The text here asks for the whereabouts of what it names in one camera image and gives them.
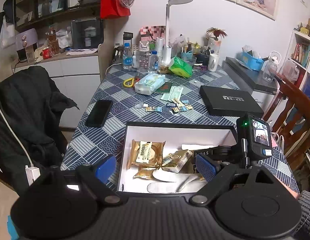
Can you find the small candy wrappers pile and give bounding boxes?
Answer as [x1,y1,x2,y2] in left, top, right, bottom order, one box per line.
[144,98,194,114]

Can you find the blue plastic basket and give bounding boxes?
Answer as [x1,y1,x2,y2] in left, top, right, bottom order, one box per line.
[237,51,264,72]

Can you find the green white paper sachets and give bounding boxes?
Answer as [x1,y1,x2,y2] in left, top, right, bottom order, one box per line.
[161,86,184,101]

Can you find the gold snack box packet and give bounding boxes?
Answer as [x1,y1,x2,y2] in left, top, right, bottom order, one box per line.
[162,150,193,173]

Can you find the blue patterned tablecloth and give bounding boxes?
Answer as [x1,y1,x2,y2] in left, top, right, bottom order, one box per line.
[60,63,301,194]

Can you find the open black gift box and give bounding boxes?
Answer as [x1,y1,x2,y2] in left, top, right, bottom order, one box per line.
[117,122,237,194]

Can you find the small blue pen basket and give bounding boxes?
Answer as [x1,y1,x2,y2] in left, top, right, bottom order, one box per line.
[180,51,193,61]

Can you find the black microwave oven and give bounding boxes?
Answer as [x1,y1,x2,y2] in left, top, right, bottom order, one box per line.
[71,18,104,49]

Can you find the clear jug white handle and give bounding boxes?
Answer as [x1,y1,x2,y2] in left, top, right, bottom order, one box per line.
[262,51,282,82]

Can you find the grey knit right sleeve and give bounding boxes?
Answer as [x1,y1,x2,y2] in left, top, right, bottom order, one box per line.
[294,191,310,240]

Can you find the white ceramic mug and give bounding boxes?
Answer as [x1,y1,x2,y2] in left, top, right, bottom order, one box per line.
[208,54,220,72]

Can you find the dark glass cabinet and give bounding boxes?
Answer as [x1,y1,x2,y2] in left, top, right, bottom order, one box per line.
[13,0,100,31]

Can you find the brown wooden chair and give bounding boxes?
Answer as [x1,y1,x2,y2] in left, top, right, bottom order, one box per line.
[263,74,310,170]

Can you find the clear water bottle blue label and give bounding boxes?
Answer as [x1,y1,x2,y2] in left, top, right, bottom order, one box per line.
[122,42,133,69]

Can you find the black gift box lid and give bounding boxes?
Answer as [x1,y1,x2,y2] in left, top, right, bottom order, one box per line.
[199,86,264,118]

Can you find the black jacket on chair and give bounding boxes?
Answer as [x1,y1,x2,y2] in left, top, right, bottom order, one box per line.
[0,66,77,195]

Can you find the black smartphone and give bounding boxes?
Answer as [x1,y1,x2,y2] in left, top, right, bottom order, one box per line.
[85,100,113,128]

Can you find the gold mooncake packet with label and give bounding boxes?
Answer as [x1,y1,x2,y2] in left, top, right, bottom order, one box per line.
[127,140,166,169]

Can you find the grey Midea mini fridge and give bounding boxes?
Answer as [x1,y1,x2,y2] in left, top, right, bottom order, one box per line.
[222,57,279,112]

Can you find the yellow handled scissors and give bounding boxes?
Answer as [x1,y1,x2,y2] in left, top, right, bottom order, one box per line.
[123,76,140,88]

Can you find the green tissue pack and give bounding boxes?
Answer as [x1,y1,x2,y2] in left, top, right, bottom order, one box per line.
[169,56,192,78]

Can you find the white bookshelf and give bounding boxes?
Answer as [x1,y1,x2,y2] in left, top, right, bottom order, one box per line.
[285,30,310,98]

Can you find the green passport booklet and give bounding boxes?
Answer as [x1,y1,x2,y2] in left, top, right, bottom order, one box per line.
[154,82,173,94]

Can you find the patterned baby bottle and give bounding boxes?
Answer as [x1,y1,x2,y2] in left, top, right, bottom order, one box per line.
[137,41,150,73]

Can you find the red feather plant decoration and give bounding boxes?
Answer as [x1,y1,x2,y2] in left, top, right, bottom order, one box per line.
[206,27,227,41]

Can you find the pink checkered box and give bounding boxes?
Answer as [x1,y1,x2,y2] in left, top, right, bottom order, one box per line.
[140,25,166,41]

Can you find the red shopping bag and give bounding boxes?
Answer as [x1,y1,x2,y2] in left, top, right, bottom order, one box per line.
[99,0,130,20]

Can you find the white desk lamp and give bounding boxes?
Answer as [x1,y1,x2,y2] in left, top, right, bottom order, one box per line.
[162,0,194,66]

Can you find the white tissue wipes pack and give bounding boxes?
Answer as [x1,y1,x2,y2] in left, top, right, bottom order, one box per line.
[134,73,166,95]

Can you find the white power adapter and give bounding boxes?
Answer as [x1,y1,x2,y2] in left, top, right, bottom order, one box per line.
[25,165,41,186]

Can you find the white charging cable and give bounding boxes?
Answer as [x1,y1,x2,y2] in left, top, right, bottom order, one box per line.
[0,102,34,167]

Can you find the small clear bottle blue cap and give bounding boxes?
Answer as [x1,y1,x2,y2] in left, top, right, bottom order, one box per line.
[148,50,159,73]

